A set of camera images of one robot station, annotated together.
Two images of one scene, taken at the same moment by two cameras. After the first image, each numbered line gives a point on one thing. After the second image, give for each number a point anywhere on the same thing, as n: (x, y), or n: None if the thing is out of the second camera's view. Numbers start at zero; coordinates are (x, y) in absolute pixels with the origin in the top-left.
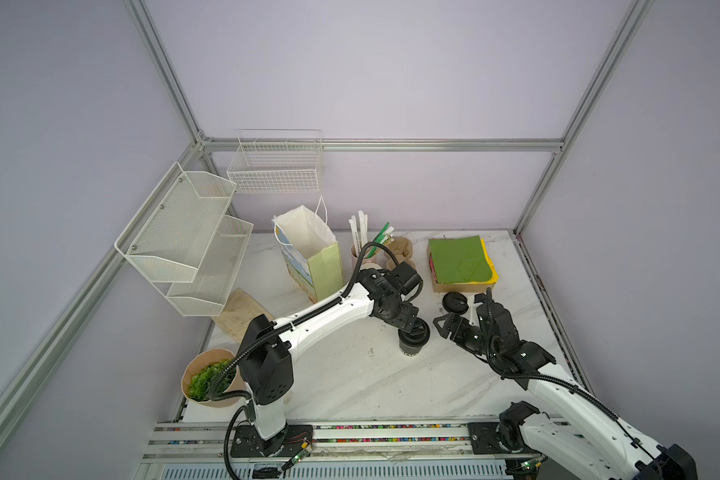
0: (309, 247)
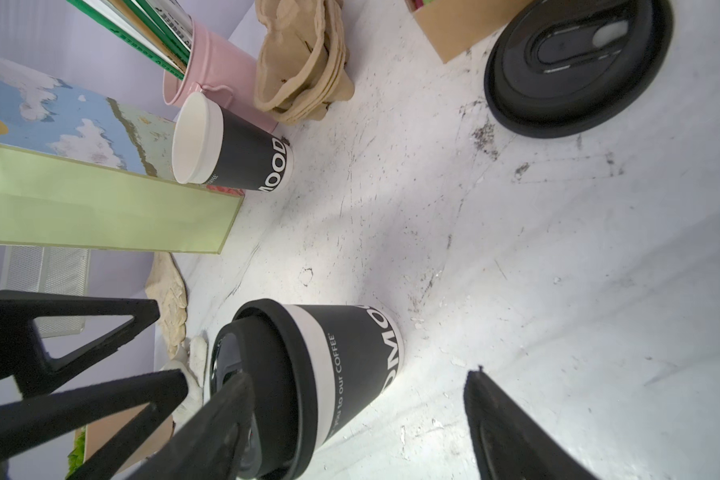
0: (60, 166)
